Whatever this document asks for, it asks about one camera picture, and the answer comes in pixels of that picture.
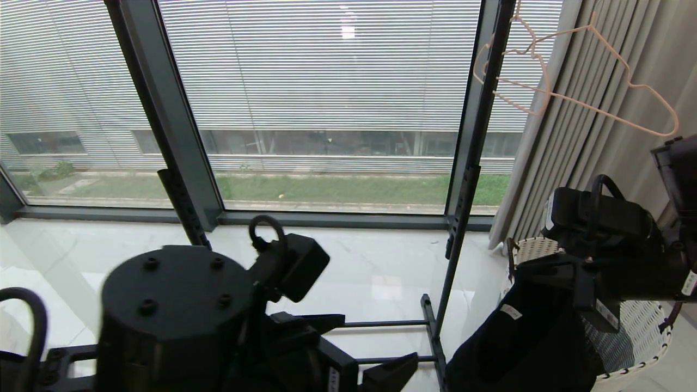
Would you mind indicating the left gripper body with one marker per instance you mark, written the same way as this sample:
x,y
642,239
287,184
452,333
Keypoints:
x,y
305,365

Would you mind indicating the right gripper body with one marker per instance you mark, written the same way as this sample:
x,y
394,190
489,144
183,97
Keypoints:
x,y
642,277

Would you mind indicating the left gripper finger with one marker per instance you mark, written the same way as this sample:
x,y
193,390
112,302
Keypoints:
x,y
389,378
324,322

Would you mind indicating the black short-sleeved shirt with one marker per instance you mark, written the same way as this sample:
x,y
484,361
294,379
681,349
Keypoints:
x,y
523,348

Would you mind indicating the pink clothes hanger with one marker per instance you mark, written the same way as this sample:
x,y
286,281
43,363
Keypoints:
x,y
610,46
525,30

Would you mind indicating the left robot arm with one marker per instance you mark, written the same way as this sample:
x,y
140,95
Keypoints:
x,y
174,316

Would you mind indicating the white laundry basket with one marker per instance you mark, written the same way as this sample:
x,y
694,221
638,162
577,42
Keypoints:
x,y
642,326

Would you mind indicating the black clothes rack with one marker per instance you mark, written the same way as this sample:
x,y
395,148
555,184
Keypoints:
x,y
465,207

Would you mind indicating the beige curtain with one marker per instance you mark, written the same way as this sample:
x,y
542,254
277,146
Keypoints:
x,y
588,158

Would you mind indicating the window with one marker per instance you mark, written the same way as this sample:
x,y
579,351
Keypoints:
x,y
326,81

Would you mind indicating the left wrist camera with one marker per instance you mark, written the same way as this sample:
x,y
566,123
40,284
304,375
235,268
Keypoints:
x,y
302,267

